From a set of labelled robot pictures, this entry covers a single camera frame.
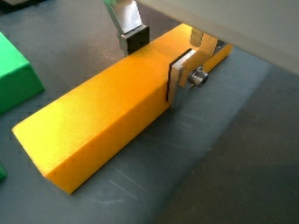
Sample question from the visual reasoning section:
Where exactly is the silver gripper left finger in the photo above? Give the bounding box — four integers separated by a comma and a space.
103, 0, 150, 55

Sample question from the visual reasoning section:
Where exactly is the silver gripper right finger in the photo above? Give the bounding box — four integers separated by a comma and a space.
166, 28, 229, 107

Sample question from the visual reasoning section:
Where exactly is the yellow rectangular bar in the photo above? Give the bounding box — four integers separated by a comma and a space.
11, 23, 234, 195

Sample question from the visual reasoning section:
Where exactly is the green zigzag block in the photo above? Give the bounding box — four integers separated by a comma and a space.
0, 31, 46, 183

